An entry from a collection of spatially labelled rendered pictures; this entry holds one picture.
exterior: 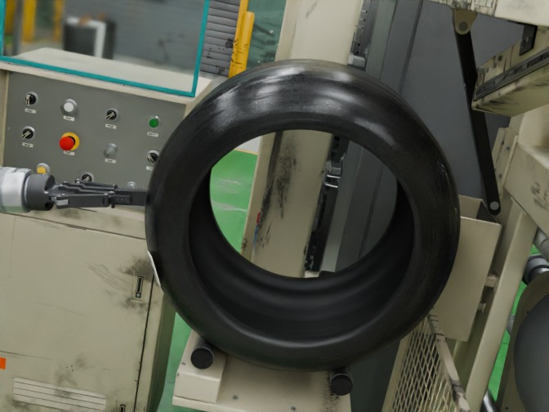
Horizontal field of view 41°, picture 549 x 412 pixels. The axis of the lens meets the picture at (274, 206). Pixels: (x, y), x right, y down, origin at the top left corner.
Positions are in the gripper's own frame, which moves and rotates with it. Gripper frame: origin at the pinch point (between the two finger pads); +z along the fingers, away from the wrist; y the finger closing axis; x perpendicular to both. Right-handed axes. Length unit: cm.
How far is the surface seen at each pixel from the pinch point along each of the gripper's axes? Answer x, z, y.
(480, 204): 9, 78, 38
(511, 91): -25, 70, -4
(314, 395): 42, 38, 0
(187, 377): 33.4, 12.8, -10.2
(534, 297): 36, 97, 45
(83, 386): 81, -31, 58
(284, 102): -22.5, 29.4, -12.2
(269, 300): 27.5, 27.3, 14.9
